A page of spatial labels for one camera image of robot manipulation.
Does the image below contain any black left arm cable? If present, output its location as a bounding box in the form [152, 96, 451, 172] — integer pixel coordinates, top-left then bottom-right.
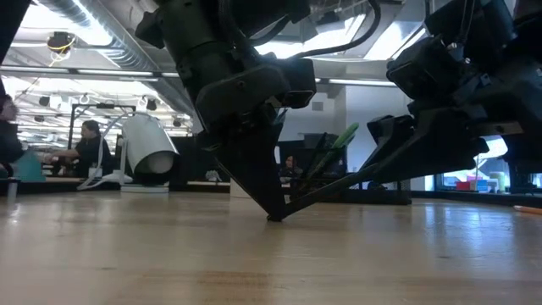
[249, 0, 382, 60]

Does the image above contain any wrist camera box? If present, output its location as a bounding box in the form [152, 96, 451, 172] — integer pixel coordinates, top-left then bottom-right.
[366, 114, 418, 145]
[274, 58, 318, 109]

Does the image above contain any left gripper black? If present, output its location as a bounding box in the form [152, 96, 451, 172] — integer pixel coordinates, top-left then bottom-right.
[196, 65, 293, 222]

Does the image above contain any white plant pot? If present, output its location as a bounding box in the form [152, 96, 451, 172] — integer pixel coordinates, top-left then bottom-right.
[230, 180, 252, 199]

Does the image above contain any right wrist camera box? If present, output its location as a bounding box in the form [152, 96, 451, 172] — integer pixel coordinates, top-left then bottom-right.
[366, 114, 418, 145]

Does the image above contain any pale green container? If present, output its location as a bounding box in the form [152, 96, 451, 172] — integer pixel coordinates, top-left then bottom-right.
[489, 171, 507, 192]

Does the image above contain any white desk lamp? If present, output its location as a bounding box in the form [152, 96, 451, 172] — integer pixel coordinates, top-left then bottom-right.
[75, 112, 180, 195]

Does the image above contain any black ceiling device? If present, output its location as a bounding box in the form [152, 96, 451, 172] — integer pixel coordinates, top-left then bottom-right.
[45, 30, 78, 55]

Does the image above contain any silver ventilation duct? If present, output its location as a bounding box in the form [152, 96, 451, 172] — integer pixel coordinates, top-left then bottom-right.
[37, 0, 196, 115]

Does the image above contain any person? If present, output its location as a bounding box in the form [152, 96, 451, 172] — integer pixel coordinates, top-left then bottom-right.
[44, 119, 115, 178]
[0, 93, 26, 178]
[278, 154, 304, 184]

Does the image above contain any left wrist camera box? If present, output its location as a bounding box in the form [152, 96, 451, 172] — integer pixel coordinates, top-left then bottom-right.
[274, 58, 318, 109]

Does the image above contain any grey metal post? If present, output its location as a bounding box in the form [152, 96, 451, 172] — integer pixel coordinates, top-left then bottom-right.
[5, 177, 20, 202]

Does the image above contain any teal object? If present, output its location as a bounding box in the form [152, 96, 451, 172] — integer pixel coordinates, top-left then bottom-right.
[14, 150, 47, 183]

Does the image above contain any black metal rig frame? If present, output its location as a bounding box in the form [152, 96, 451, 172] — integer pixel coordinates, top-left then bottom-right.
[506, 139, 542, 196]

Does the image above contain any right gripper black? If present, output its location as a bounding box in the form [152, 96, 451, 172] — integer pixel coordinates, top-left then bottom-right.
[362, 97, 526, 184]

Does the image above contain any orange pencil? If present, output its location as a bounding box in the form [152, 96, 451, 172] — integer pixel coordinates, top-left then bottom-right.
[513, 204, 542, 216]

